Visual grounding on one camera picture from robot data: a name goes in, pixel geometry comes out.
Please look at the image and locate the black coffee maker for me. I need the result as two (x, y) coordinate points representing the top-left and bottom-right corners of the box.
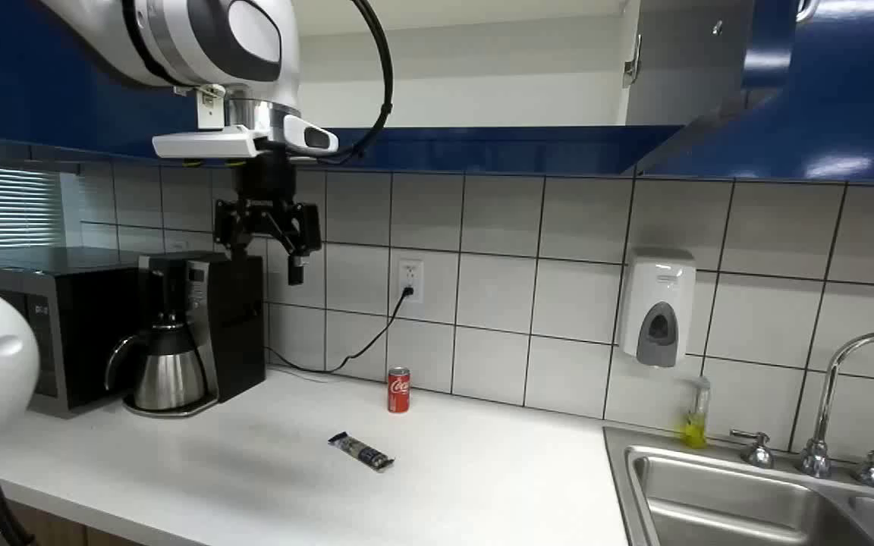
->
(136, 250), (266, 417)

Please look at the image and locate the chrome gooseneck faucet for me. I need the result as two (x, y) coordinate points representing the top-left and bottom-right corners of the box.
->
(799, 326), (874, 480)

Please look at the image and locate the black microwave oven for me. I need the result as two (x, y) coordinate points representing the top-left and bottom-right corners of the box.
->
(0, 245), (147, 417)

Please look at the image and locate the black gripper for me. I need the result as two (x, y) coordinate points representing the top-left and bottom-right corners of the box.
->
(213, 152), (325, 288)

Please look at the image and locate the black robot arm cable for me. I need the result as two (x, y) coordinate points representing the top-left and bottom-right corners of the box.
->
(325, 0), (397, 162)

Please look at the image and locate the open blue cupboard door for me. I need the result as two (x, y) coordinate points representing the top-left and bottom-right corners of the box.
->
(615, 0), (799, 129)

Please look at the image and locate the red soda can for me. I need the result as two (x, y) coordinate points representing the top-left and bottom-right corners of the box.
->
(386, 364), (417, 414)

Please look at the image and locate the steel coffee carafe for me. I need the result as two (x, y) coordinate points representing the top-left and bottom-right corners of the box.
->
(101, 315), (213, 414)

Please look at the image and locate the blue nut bar candy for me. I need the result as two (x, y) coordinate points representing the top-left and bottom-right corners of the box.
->
(325, 427), (397, 473)

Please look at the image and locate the white wall soap dispenser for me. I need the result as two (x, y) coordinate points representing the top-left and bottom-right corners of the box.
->
(615, 250), (698, 370)

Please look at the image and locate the black power cord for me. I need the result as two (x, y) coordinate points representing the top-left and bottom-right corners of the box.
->
(265, 284), (420, 380)

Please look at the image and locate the wooden base cabinet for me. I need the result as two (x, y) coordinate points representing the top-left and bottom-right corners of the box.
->
(0, 496), (147, 546)

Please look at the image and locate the yellow dish soap bottle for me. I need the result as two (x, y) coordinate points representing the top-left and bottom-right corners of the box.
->
(677, 373), (713, 452)

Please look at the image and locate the white wall outlet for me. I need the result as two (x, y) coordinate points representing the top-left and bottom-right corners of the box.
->
(391, 254), (427, 307)

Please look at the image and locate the stainless steel sink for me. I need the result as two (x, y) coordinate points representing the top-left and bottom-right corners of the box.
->
(601, 420), (874, 546)

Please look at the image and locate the blue wall cupboard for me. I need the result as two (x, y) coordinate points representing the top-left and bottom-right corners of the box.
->
(0, 0), (874, 187)

